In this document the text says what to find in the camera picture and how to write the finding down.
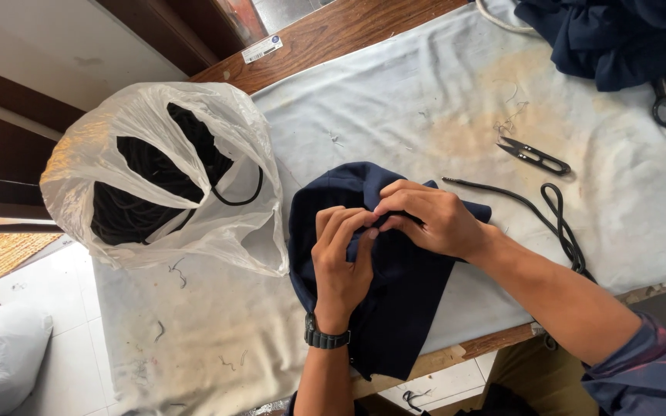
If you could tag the person's left hand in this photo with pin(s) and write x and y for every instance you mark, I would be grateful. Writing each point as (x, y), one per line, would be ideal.
(339, 271)

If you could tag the person's right hand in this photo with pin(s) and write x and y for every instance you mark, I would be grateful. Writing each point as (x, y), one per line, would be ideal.
(443, 222)

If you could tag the navy blue fabric hood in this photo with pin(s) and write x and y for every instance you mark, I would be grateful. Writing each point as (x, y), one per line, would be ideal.
(396, 300)

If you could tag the white table cloth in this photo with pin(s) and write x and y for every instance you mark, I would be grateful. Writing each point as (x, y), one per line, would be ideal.
(425, 190)

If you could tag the black wrist watch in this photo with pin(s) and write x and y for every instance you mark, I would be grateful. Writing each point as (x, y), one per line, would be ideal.
(324, 337)

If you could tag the black thread snips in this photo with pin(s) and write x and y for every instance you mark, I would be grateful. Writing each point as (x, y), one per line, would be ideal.
(532, 155)

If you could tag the white plastic bag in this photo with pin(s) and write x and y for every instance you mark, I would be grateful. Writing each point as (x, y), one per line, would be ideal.
(165, 173)

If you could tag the white barcode sticker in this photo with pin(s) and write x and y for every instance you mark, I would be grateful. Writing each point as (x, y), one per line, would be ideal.
(262, 49)

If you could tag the pile of navy blue fabric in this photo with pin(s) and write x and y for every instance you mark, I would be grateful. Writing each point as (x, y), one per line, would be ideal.
(616, 37)

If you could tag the woven straw mat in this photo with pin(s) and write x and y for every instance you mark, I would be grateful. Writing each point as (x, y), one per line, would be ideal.
(12, 251)

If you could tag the white sack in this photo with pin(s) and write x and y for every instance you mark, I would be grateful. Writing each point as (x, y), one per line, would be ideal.
(0, 358)

